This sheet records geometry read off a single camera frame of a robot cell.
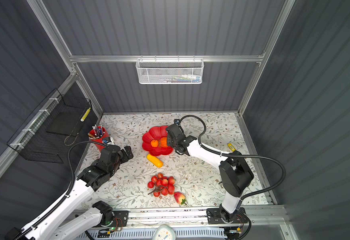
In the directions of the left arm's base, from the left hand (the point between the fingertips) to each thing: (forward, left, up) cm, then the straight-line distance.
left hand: (123, 150), depth 78 cm
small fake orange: (+14, -14, -15) cm, 25 cm away
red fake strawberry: (-21, -29, -15) cm, 39 cm away
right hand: (+10, -26, -4) cm, 29 cm away
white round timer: (-35, -20, -16) cm, 44 cm away
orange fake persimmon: (+13, -20, -12) cm, 27 cm away
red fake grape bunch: (-15, -20, -13) cm, 28 cm away
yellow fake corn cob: (0, -17, -16) cm, 23 cm away
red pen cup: (+17, +21, -7) cm, 28 cm away
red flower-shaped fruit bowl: (+23, -15, -16) cm, 32 cm away
